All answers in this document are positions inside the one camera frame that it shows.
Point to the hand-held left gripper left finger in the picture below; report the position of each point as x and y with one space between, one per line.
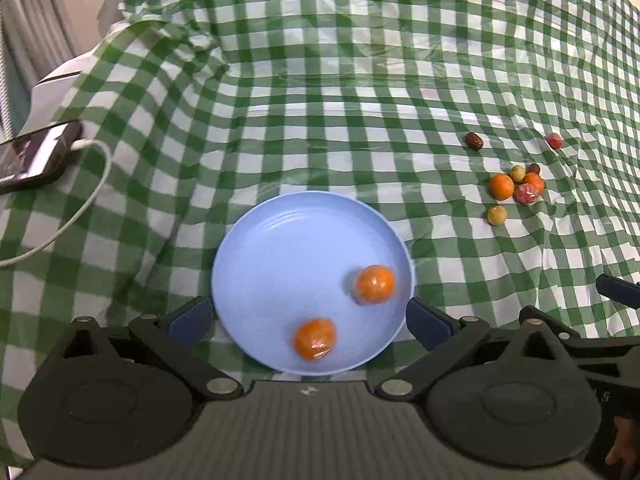
190 322

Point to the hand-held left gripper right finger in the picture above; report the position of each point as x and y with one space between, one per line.
429 322

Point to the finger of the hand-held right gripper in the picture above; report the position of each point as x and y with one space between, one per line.
560 327
620 291

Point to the plastic mandarin orange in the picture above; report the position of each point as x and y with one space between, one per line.
374 284
315 338

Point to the light blue plate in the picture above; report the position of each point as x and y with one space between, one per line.
280 270

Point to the yellow green round fruit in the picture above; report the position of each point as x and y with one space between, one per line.
497 215
517 173

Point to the dark red date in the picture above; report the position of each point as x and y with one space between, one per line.
474 140
534 168

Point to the small red fruit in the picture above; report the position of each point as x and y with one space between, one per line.
553 140

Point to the person's right hand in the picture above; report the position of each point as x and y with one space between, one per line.
625 440

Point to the black smartphone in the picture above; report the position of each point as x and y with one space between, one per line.
30 157

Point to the green white checkered cloth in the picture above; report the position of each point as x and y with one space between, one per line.
320 85

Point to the teal curtain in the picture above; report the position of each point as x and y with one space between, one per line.
15 105

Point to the white bedding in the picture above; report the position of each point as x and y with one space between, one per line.
60 72

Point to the grey white curtain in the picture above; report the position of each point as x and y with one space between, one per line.
40 5

